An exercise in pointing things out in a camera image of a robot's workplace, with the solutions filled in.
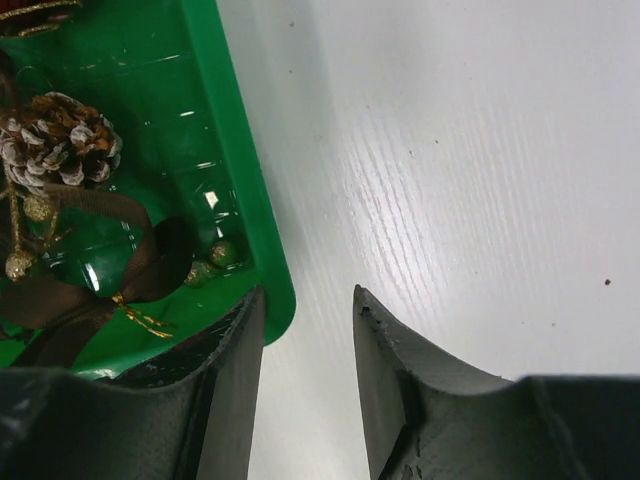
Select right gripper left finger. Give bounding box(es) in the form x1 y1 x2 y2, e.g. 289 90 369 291
1 287 264 479

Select large red glitter bauble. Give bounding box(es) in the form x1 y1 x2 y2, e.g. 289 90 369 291
1 0 83 38

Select brown ribbon pine cone decoration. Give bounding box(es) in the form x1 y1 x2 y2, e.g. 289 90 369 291
0 49 226 369

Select green plastic tray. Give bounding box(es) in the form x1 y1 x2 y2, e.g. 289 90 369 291
1 1 295 378

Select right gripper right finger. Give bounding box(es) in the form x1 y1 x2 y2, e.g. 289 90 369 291
353 287 639 479

